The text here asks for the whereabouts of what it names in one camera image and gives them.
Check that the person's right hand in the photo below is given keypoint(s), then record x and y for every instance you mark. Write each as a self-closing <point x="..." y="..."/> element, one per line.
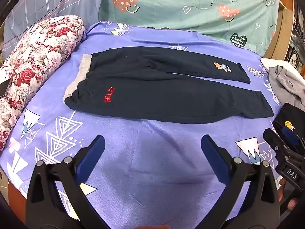
<point x="283" y="190"/>

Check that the grey plaid pillow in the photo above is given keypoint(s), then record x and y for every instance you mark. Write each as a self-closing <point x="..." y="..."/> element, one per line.
<point x="59" y="2"/>

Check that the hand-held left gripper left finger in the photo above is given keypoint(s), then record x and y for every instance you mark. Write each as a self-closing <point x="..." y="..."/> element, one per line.
<point x="94" y="157"/>

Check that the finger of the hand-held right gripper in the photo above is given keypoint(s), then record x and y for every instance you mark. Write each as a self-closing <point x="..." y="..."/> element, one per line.
<point x="274" y="139"/>
<point x="289" y="136"/>

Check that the teal heart print blanket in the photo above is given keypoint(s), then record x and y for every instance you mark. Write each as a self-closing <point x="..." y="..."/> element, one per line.
<point x="178" y="9"/>

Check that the dark pants grey waistband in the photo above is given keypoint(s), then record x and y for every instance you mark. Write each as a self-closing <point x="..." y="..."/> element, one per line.
<point x="166" y="95"/>

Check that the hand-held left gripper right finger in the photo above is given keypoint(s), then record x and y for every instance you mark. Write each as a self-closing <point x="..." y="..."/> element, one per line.
<point x="214" y="159"/>

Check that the purple patterned bed sheet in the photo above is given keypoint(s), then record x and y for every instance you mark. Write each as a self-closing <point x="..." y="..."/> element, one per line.
<point x="143" y="159"/>

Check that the grey garment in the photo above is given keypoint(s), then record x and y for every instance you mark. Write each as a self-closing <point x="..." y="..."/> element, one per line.
<point x="288" y="83"/>

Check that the black garment smiley print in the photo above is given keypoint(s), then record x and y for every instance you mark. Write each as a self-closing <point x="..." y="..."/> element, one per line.
<point x="289" y="113"/>

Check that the white cloth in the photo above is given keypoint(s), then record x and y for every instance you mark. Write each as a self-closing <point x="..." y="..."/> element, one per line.
<point x="270" y="63"/>

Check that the floral pillow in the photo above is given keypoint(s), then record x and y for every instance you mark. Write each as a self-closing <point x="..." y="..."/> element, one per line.
<point x="35" y="59"/>

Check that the group of small wall pictures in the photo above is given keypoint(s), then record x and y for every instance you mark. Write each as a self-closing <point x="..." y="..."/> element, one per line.
<point x="297" y="40"/>

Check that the black phone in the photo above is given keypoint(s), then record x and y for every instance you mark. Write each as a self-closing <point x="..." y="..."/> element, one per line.
<point x="4" y="88"/>

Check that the wooden bed frame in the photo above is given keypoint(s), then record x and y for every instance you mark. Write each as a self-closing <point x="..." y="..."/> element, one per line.
<point x="283" y="28"/>

